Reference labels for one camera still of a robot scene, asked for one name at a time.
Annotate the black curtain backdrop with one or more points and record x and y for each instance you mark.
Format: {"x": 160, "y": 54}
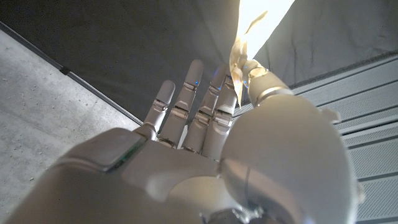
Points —
{"x": 124, "y": 40}

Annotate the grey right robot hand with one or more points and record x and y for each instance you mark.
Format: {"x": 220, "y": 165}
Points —
{"x": 273, "y": 149}

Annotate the gold foil envelope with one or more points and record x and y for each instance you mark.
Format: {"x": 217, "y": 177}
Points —
{"x": 237, "y": 59}

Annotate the black backdrop pole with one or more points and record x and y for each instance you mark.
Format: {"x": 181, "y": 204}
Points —
{"x": 65, "y": 71}

